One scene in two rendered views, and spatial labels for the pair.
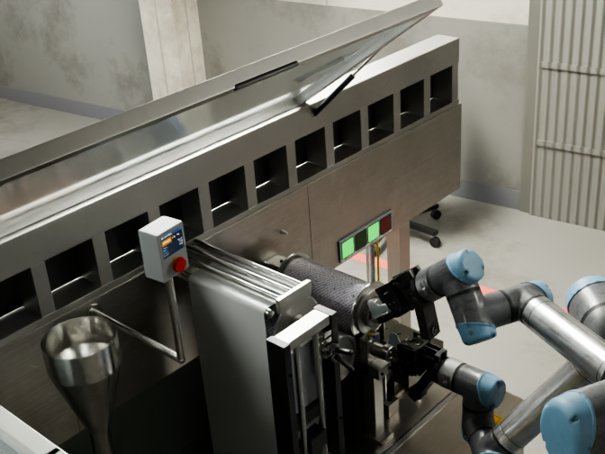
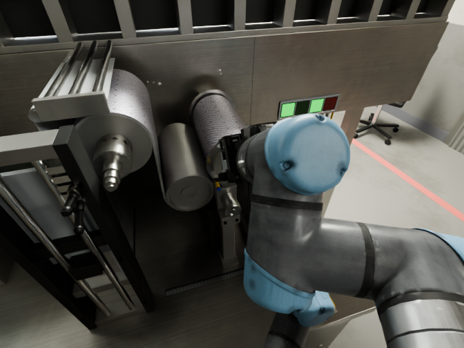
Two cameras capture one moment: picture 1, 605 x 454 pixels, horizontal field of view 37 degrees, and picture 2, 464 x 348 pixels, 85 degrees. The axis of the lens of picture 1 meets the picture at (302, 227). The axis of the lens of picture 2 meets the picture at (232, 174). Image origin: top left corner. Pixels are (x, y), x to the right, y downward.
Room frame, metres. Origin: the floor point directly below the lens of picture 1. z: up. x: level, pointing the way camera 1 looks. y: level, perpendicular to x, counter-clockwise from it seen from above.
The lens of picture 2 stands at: (1.43, -0.37, 1.62)
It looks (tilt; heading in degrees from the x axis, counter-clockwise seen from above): 41 degrees down; 30
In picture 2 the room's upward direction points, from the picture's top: straight up
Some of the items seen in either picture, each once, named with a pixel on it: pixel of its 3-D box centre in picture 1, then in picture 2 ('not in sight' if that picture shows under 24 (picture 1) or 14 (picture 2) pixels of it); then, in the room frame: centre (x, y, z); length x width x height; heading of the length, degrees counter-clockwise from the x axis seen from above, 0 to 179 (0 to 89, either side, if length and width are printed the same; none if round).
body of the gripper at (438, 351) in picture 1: (423, 359); not in sight; (1.81, -0.27, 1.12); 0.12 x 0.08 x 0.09; 46
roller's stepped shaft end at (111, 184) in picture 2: not in sight; (112, 177); (1.60, -0.04, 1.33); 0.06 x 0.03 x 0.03; 46
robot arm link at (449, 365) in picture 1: (450, 374); not in sight; (1.75, -0.33, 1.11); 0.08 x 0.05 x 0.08; 136
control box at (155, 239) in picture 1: (167, 249); not in sight; (1.47, 0.25, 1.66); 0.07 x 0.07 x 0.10; 53
